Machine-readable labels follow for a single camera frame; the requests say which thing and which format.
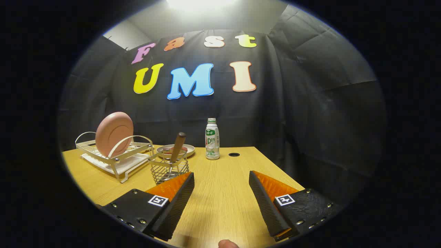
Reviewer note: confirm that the black backdrop cloth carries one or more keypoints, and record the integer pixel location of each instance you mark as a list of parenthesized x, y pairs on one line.
[(275, 120)]

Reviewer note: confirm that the ceiling light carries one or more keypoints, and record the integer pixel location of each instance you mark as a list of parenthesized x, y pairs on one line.
[(200, 3)]

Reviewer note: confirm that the red meat patty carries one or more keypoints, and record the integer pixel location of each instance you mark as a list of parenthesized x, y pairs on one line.
[(184, 148)]

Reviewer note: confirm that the beige plate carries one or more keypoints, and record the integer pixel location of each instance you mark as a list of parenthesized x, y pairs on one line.
[(190, 150)]

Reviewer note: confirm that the pink plate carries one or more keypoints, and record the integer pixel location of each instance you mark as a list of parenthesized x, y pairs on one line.
[(113, 132)]

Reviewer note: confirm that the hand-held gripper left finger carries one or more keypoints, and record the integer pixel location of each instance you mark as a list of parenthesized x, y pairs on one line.
[(179, 203)]

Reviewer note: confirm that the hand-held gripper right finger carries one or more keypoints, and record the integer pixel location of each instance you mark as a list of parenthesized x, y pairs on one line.
[(265, 203)]

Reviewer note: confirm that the white drink bottle green label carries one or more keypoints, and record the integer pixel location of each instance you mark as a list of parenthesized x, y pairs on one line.
[(212, 144)]

